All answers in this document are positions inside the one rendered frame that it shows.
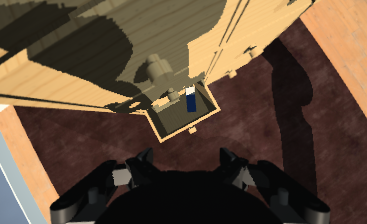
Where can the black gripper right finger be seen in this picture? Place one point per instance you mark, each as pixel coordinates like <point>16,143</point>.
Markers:
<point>290,201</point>

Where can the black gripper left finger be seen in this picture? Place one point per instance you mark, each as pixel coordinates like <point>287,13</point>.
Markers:
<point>87,200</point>

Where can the small wooden chest of drawers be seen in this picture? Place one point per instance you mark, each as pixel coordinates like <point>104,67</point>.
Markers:
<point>21,19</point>

